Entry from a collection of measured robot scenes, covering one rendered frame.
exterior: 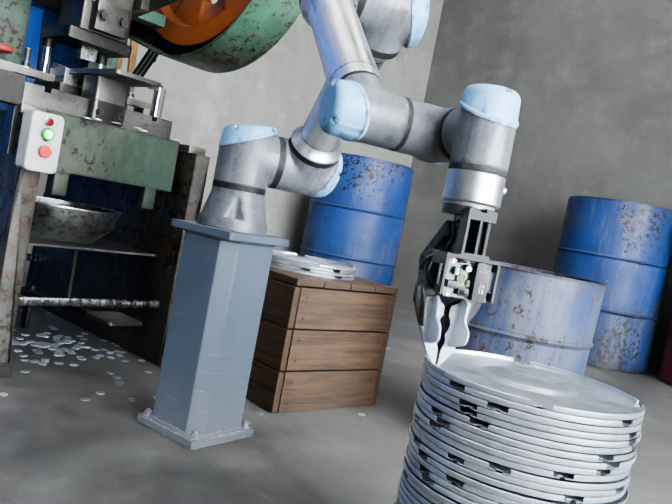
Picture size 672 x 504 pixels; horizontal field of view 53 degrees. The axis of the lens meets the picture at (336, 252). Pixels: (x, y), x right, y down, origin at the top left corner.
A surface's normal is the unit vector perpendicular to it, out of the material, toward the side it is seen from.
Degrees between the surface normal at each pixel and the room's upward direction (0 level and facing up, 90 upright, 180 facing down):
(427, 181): 90
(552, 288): 92
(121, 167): 90
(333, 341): 90
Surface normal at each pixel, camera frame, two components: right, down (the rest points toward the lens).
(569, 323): 0.39, 0.16
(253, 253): 0.80, 0.18
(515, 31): -0.64, -0.08
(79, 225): 0.57, 0.42
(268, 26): 0.41, 0.80
